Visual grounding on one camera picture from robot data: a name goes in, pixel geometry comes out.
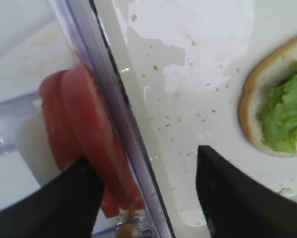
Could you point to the remaining tomato slice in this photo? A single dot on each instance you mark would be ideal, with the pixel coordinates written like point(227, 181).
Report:
point(62, 139)

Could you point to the clear left long rail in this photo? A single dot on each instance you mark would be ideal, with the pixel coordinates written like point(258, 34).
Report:
point(84, 31)

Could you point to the clear left upper divider rail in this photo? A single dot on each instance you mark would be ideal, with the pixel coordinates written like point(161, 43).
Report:
point(13, 113)

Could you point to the metal serving tray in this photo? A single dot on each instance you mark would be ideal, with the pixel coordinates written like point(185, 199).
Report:
point(173, 123)

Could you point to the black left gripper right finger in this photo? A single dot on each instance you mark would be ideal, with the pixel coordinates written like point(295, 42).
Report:
point(236, 206)

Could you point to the bun bottom on tray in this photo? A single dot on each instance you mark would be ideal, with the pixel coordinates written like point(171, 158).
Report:
point(269, 73)

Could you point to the white parchment paper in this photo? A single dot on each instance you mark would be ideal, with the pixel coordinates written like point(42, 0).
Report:
point(211, 33)

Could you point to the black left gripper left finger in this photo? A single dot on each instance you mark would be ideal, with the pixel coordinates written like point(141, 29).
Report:
point(66, 207)

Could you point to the green lettuce leaf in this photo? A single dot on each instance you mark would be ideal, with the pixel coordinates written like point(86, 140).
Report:
point(279, 117)

